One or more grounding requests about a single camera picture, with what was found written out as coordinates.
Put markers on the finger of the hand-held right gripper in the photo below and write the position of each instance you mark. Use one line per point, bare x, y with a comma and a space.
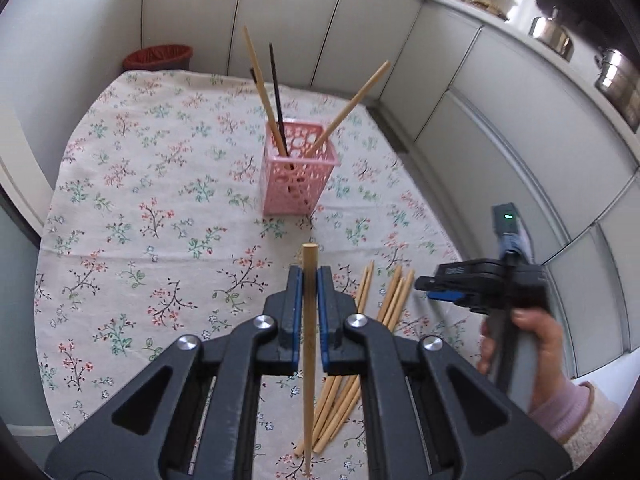
445, 292

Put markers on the pink perforated plastic basket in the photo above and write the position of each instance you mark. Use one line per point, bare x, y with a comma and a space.
295, 185

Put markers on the steel steamer pot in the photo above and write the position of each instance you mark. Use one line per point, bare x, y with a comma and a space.
620, 80

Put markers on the black chopstick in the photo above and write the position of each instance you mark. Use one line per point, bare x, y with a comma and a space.
276, 90

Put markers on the white kitchen cabinets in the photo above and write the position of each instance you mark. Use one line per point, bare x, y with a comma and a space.
500, 110

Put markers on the person's right hand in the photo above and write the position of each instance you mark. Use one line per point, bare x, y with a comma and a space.
547, 345

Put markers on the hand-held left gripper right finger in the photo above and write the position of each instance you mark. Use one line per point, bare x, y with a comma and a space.
324, 305

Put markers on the red trash bin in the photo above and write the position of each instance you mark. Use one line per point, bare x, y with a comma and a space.
157, 57

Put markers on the plate of food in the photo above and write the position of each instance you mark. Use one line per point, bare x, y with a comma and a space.
490, 7

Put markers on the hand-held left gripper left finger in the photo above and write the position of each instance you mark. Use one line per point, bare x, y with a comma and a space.
297, 300

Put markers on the wooden chopstick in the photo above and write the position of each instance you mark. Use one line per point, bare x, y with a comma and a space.
257, 75
355, 100
308, 410

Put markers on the floral tablecloth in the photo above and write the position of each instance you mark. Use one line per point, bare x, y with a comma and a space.
150, 260

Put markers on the person's right forearm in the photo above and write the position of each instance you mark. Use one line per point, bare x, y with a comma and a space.
580, 410

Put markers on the bundle of wooden chopsticks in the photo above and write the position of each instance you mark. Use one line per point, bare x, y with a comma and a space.
395, 295

